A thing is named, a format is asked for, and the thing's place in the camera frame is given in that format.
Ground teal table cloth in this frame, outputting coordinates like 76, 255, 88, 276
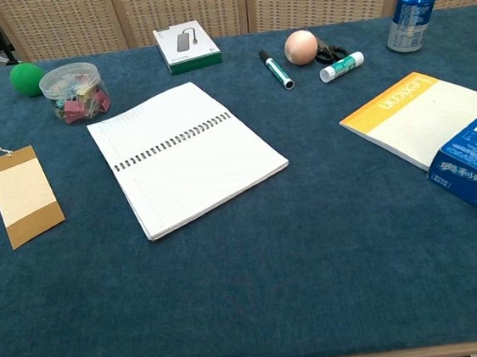
0, 3, 477, 357

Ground spiral notebook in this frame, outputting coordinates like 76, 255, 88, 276
83, 72, 296, 248

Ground brown cream bookmark with tassel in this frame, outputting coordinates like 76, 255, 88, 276
0, 129, 69, 252

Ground clear jar of binder clips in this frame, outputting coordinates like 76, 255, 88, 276
36, 59, 114, 128

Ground blue Oreo cookie box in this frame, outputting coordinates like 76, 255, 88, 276
421, 117, 477, 239

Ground green ball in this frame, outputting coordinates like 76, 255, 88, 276
7, 60, 49, 100

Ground blue soda can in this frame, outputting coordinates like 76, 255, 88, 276
382, 0, 443, 55

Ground peach ball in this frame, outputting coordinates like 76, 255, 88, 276
282, 28, 321, 69

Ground black-handled scissors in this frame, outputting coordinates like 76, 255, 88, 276
312, 33, 351, 66

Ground white green glue stick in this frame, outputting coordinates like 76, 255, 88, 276
317, 50, 368, 85

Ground green whiteboard marker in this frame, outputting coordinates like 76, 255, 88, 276
257, 47, 296, 93

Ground white green-edged hub box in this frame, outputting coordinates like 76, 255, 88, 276
151, 17, 224, 78

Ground yellow Lexicon notepad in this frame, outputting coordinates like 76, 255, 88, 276
334, 65, 477, 180

